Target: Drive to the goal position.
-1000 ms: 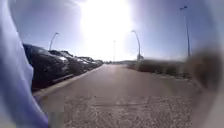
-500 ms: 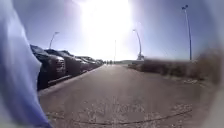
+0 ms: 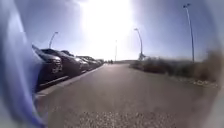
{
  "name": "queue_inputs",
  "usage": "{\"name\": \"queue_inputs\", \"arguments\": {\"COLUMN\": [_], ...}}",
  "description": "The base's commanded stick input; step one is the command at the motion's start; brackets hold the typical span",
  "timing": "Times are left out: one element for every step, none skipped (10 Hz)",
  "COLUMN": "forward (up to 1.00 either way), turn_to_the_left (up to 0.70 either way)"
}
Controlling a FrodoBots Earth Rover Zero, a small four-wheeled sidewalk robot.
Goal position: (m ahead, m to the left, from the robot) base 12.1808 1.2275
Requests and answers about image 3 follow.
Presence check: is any grey asphalt path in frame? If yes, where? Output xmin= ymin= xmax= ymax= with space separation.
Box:
xmin=35 ymin=63 xmax=221 ymax=128

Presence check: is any curved street lamp pole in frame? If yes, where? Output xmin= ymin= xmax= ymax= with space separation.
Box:
xmin=48 ymin=31 xmax=59 ymax=50
xmin=133 ymin=27 xmax=144 ymax=62

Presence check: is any pale kerb strip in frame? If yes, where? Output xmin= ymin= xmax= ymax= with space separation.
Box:
xmin=34 ymin=63 xmax=106 ymax=98

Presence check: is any row of parked cars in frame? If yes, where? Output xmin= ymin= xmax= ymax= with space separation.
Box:
xmin=31 ymin=44 xmax=106 ymax=92

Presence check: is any row of dry bushes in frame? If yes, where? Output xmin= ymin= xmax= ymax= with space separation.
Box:
xmin=129 ymin=49 xmax=224 ymax=84

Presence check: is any tall street lamp pole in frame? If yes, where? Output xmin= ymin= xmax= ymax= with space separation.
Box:
xmin=182 ymin=3 xmax=196 ymax=64

